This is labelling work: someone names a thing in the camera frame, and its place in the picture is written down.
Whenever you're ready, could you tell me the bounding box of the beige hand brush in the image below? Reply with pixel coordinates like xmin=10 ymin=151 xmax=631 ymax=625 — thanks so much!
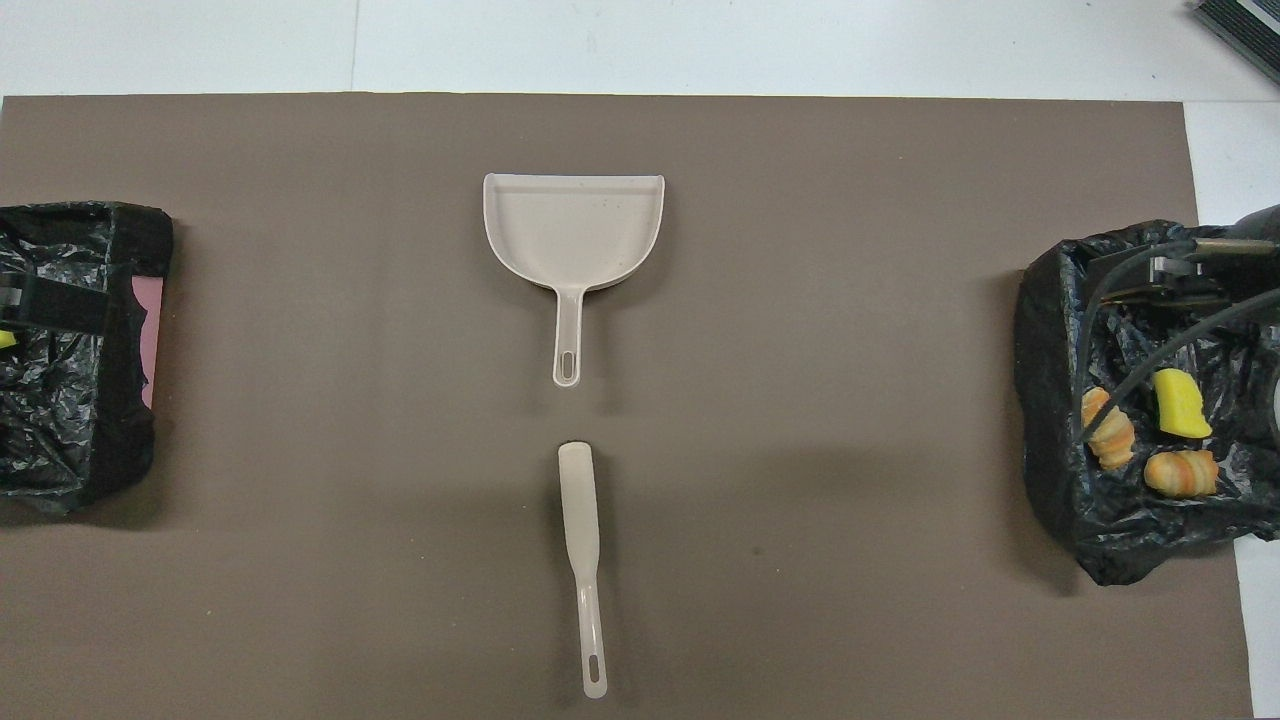
xmin=557 ymin=441 xmax=609 ymax=699

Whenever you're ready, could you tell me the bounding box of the brown table mat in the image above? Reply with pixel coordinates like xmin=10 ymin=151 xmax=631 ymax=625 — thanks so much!
xmin=0 ymin=93 xmax=1253 ymax=720

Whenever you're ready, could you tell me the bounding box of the black bag lined pink bin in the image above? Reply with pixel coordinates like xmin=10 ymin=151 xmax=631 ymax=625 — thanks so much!
xmin=0 ymin=200 xmax=176 ymax=516

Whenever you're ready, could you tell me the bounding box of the dark grey ribbed panel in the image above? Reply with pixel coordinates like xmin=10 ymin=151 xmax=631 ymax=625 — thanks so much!
xmin=1193 ymin=0 xmax=1280 ymax=86

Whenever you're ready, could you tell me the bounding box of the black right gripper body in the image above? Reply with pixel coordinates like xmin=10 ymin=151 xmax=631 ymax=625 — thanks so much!
xmin=1232 ymin=204 xmax=1280 ymax=243

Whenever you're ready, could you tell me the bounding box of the black bag covered bin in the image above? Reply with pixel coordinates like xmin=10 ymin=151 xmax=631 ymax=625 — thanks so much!
xmin=1013 ymin=218 xmax=1280 ymax=588

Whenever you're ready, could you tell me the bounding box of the beige plastic dustpan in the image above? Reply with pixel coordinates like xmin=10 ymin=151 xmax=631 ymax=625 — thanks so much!
xmin=483 ymin=172 xmax=667 ymax=388

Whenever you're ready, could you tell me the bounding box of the green yellow sponge piece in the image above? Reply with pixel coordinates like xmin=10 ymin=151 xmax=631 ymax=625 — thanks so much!
xmin=1150 ymin=367 xmax=1214 ymax=441

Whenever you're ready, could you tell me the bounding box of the toy croissant piece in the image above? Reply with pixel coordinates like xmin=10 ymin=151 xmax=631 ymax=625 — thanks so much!
xmin=1143 ymin=448 xmax=1221 ymax=499
xmin=1079 ymin=386 xmax=1137 ymax=471

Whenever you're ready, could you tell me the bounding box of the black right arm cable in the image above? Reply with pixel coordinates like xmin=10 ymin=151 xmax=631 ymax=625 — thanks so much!
xmin=1072 ymin=238 xmax=1280 ymax=446

